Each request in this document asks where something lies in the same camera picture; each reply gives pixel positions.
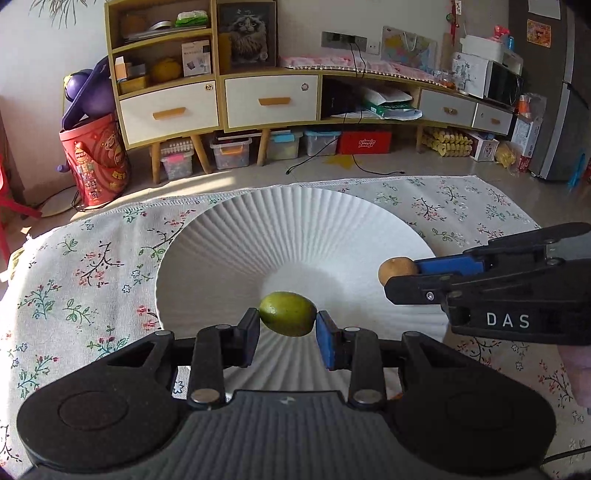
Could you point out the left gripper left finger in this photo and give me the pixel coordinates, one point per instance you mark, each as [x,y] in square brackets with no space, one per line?
[217,348]

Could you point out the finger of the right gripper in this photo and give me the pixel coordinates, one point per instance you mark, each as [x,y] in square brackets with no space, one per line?
[449,289]
[484,258]

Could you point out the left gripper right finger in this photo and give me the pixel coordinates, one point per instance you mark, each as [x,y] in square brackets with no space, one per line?
[356,350]

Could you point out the small tan round fruit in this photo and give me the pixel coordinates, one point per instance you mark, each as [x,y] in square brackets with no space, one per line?
[397,267]

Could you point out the green lime fruit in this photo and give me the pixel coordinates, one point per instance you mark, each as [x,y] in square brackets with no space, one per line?
[288,313]

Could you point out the right hand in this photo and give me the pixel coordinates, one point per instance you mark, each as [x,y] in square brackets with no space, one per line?
[577,362]

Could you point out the white ribbed plate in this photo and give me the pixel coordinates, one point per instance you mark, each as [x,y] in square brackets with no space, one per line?
[324,245]

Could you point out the red storage box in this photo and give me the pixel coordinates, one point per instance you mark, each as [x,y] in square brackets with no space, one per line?
[365,142]

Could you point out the white microwave oven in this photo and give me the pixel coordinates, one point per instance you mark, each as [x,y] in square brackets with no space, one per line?
[486,79]

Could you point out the clear storage bin blue lid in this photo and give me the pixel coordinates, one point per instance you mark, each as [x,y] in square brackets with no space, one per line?
[283,145]

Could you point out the clear storage bin orange latch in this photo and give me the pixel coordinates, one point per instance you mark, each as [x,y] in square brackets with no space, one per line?
[231,155]

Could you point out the grey refrigerator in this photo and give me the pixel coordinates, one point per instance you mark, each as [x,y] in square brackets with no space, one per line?
[553,39]

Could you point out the red decorated bucket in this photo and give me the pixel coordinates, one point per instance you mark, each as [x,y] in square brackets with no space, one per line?
[96,156]

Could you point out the low curved TV cabinet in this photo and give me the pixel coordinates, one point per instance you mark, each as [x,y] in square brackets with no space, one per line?
[347,91]

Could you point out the red plastic chair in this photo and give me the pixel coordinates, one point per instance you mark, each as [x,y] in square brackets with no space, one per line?
[6,201]

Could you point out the wooden shelf cabinet with drawers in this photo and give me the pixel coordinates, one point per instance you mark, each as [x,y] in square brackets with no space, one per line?
[163,60]

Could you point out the purple exercise ball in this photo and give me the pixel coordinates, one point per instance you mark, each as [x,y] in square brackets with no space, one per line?
[90,95]

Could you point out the framed cat picture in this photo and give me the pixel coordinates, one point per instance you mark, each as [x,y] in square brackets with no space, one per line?
[247,35]

